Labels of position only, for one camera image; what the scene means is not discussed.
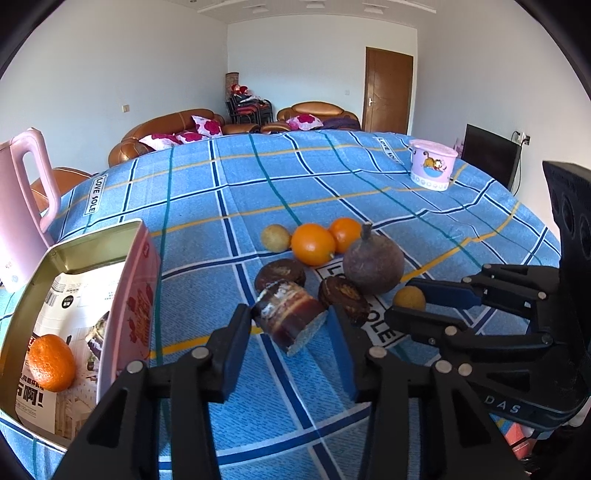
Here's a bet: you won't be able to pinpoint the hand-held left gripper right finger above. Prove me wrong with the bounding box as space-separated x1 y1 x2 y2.
325 305 529 480

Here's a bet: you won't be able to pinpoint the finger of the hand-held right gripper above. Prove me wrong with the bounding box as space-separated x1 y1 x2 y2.
409 264 561 324
385 307 555 366

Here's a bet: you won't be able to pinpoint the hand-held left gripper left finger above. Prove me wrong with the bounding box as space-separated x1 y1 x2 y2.
51 303 252 480

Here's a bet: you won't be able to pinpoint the small yellow round fruit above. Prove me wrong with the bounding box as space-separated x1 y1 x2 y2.
261 224 293 253
392 285 426 311

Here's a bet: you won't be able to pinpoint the gold-patterned brown round cake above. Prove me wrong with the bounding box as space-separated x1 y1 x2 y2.
318 276 372 326

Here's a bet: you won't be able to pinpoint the large purple-brown round fruit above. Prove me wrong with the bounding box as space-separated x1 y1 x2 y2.
342 222 405 296

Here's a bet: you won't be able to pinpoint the plain dark brown round cake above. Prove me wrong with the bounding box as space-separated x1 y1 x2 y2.
255 258 307 291

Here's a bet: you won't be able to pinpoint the pink rectangular tin box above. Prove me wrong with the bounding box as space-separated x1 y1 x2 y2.
0 218 162 455

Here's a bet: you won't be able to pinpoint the large orange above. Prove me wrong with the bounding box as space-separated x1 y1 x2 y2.
291 223 337 267

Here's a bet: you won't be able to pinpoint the small orange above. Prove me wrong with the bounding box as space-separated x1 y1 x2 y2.
329 217 362 254

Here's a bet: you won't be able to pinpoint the pink cartoon cup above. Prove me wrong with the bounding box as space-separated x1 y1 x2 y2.
409 138 459 191

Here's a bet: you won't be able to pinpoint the black television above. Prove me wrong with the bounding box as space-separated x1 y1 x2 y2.
462 124 522 190

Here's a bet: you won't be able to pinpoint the printed paper sheet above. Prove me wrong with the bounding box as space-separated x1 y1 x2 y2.
16 261 127 437

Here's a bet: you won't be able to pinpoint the blue plaid tablecloth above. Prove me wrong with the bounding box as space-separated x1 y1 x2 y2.
0 129 561 480

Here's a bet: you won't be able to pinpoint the orange with dimpled skin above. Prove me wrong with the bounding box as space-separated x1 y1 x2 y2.
26 335 77 393

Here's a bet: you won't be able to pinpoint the brown wooden door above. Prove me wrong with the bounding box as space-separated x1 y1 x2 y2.
362 46 414 136

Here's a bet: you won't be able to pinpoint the brown leather armchair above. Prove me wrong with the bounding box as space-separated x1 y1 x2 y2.
276 102 361 132

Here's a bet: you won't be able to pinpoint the brown leather sofa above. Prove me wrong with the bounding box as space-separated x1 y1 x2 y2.
108 109 227 168

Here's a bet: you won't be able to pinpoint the stacked black chairs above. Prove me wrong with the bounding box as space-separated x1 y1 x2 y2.
225 95 273 125

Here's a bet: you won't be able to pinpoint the brown leather chair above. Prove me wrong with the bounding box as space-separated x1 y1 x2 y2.
30 168 93 217

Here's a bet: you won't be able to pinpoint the pink electric kettle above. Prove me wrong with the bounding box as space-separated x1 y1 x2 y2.
0 128 62 291

